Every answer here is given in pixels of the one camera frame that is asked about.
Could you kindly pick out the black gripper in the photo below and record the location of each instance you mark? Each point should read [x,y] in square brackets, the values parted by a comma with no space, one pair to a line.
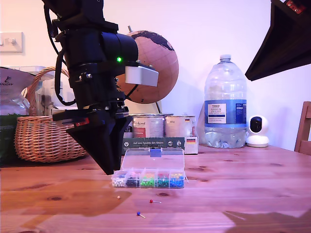
[94,92]

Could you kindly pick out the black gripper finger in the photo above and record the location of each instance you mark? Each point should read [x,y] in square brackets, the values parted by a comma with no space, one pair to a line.
[284,46]

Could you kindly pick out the blue-headed pin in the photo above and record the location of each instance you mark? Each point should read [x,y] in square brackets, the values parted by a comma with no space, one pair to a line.
[138,213]

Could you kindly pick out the silver can black-white label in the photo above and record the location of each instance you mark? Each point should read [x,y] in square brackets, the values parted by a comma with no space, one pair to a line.
[129,131]

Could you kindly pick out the cardboard tray green label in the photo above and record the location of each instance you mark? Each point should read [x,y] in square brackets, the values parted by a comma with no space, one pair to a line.
[158,143]

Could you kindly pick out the clear plastic pin organizer box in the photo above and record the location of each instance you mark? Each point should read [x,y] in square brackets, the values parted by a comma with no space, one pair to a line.
[155,165]

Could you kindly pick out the pale paper carton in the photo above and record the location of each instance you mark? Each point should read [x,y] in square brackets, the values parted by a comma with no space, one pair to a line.
[58,110]

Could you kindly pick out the white plastic bottle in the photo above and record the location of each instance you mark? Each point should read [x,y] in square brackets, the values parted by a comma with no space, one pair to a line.
[63,92]

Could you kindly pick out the silver can pale label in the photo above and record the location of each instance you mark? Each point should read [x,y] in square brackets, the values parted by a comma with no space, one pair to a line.
[179,126]

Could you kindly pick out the red-headed pin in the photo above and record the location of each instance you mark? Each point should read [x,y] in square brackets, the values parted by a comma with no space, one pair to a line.
[151,201]

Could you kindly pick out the large clear water bottle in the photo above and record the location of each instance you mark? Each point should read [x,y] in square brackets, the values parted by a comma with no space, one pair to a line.
[226,97]

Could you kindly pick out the cork globe on stand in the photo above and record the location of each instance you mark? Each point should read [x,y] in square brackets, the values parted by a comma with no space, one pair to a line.
[165,72]

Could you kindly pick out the wooden chair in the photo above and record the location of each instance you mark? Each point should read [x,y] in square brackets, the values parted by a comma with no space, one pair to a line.
[303,131]

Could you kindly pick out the silver green pet food bag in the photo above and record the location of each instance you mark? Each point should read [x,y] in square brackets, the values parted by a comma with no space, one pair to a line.
[7,145]

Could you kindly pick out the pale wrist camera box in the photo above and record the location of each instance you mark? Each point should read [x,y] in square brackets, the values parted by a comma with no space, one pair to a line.
[141,76]

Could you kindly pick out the small white round camera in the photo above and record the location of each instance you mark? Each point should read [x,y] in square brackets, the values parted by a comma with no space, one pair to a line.
[257,131]

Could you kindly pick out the white wall light switch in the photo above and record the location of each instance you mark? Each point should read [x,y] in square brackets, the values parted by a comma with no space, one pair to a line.
[14,43]

